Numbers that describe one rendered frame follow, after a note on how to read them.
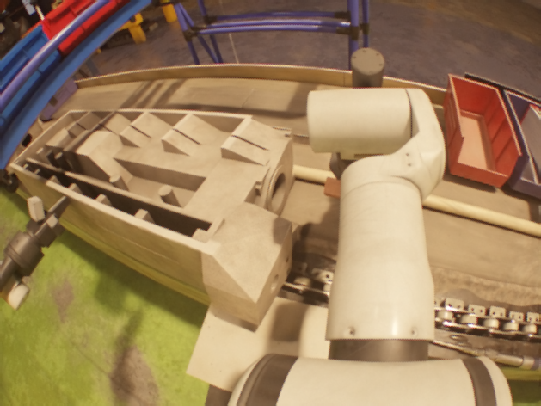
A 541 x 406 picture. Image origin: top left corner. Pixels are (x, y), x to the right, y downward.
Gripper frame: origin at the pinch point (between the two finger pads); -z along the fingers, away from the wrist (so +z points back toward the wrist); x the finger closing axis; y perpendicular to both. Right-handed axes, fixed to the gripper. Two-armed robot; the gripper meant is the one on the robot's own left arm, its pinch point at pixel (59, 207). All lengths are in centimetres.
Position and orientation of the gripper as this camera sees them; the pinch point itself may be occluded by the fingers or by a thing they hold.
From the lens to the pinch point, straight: 71.9
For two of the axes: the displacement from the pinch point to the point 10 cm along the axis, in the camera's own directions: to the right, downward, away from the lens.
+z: -3.8, 7.1, -5.9
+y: -1.0, -6.7, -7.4
